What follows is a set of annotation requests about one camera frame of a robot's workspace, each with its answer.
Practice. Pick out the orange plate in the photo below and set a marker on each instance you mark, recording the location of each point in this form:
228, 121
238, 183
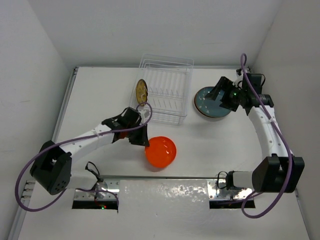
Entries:
161, 155
158, 140

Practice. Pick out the red teal floral plate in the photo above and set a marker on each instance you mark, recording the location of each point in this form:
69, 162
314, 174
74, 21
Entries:
209, 109

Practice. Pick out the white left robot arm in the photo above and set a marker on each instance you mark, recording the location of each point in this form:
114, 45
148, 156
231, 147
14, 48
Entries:
52, 167

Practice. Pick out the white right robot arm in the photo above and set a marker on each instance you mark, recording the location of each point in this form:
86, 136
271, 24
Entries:
279, 167

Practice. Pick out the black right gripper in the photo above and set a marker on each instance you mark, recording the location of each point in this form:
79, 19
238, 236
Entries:
223, 84

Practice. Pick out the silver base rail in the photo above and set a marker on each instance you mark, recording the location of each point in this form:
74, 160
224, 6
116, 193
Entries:
160, 186

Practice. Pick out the white wire dish rack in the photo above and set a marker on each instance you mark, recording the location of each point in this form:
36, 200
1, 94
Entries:
168, 81

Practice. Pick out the dark teal plate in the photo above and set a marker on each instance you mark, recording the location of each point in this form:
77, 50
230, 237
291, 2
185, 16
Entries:
205, 90

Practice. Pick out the yellow brown plate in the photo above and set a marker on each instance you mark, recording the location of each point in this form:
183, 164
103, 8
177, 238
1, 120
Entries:
141, 92

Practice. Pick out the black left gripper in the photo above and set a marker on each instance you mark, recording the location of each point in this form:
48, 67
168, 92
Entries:
142, 139

